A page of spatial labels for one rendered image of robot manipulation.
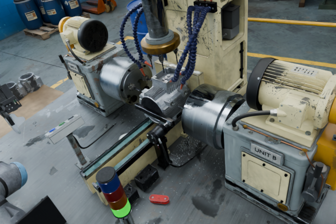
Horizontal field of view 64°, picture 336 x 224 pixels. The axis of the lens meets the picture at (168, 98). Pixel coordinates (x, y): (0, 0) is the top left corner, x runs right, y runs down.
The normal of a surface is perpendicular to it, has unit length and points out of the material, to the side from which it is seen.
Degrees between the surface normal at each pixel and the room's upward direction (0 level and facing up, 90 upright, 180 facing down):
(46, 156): 0
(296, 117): 90
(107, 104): 90
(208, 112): 40
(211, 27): 90
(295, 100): 0
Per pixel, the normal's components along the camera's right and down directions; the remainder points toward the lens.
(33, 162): -0.16, -0.80
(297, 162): -0.66, 0.53
